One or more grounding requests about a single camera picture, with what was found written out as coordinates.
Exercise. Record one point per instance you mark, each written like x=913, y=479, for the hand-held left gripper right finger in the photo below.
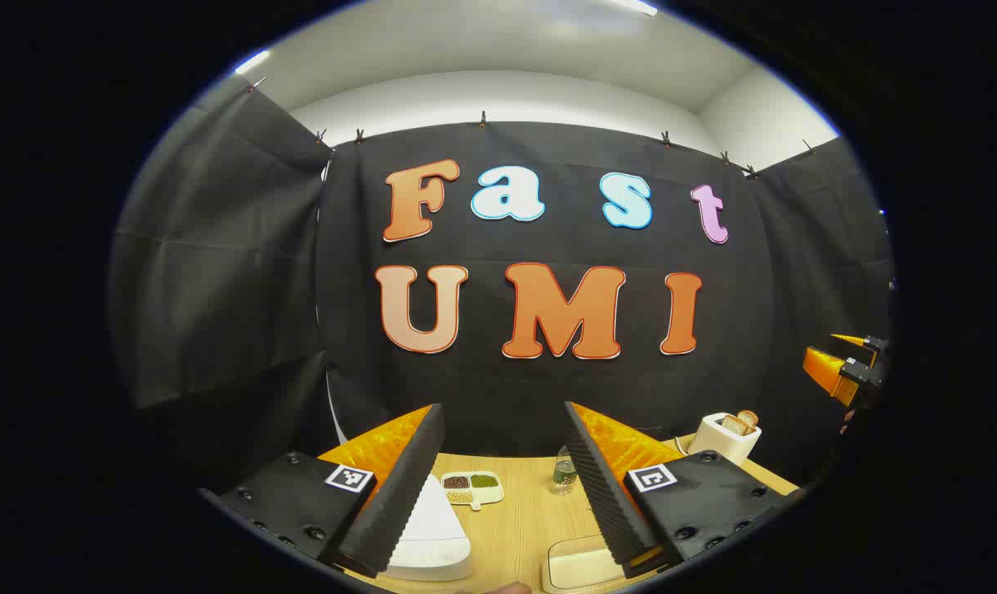
x=602, y=487

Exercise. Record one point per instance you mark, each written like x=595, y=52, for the clear plastic water bottle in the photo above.
x=564, y=472

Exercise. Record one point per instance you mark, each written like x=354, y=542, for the white toaster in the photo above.
x=717, y=445

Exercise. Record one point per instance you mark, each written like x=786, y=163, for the toast slice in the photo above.
x=748, y=417
x=734, y=426

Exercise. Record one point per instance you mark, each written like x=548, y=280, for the white rice cooker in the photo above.
x=432, y=536

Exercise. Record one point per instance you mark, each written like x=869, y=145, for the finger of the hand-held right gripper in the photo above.
x=852, y=339
x=827, y=371

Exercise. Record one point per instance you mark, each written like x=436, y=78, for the row of backdrop clips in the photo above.
x=483, y=120

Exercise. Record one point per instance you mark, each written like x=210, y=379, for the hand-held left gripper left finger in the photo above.
x=399, y=495

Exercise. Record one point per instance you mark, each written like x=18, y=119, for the ceiling light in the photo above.
x=635, y=7

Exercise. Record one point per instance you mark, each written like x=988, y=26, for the white divided bean tray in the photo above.
x=471, y=488

